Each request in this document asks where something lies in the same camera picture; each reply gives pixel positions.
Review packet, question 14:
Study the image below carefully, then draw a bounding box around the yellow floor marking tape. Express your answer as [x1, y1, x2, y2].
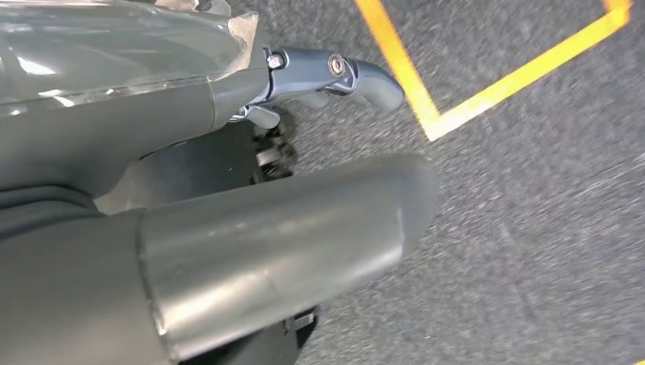
[354, 0, 634, 143]

